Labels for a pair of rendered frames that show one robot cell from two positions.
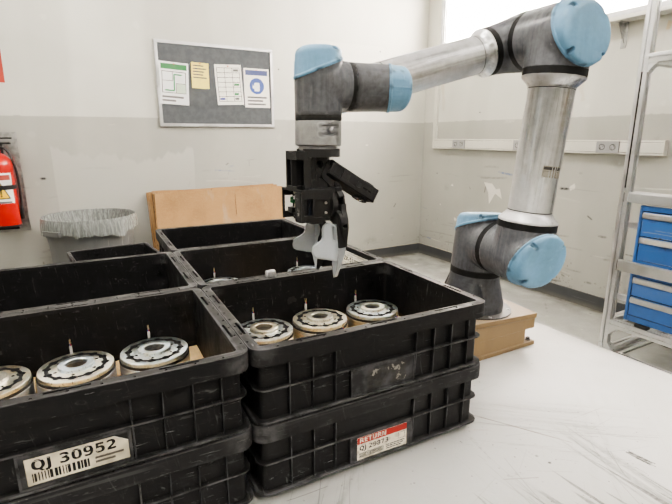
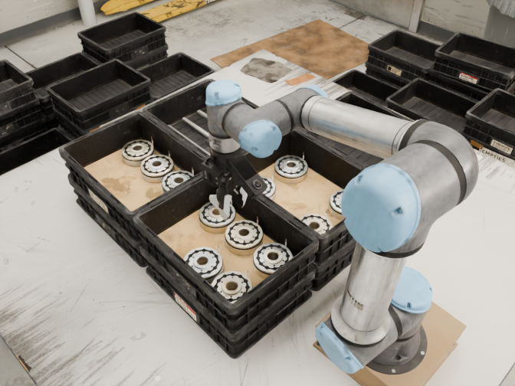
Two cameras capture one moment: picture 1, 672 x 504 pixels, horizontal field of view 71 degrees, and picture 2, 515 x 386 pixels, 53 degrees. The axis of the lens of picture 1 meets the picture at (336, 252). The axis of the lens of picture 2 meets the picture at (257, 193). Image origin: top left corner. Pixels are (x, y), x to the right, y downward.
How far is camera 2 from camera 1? 1.29 m
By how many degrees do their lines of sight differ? 69
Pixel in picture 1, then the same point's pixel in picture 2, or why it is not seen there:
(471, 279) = not seen: hidden behind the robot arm
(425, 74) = (335, 135)
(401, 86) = (245, 144)
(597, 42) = (372, 233)
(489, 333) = not seen: hidden behind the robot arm
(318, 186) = (220, 165)
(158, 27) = not seen: outside the picture
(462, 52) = (369, 137)
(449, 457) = (197, 348)
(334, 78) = (212, 114)
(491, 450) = (209, 371)
